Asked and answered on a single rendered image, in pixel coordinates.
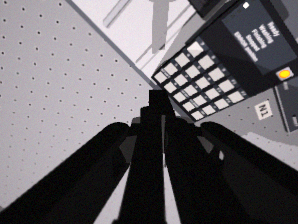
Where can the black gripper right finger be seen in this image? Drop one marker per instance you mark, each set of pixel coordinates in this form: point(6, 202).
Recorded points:
point(266, 187)

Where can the white label reading n1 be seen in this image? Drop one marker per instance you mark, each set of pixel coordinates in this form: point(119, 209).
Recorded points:
point(263, 110)

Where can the grey flat base plate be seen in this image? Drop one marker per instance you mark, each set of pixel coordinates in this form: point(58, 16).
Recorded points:
point(61, 83)

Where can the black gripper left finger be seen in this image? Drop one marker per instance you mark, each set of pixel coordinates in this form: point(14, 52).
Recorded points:
point(76, 191)

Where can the white plate washer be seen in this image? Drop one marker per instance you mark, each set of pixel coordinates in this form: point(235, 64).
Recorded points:
point(207, 54)

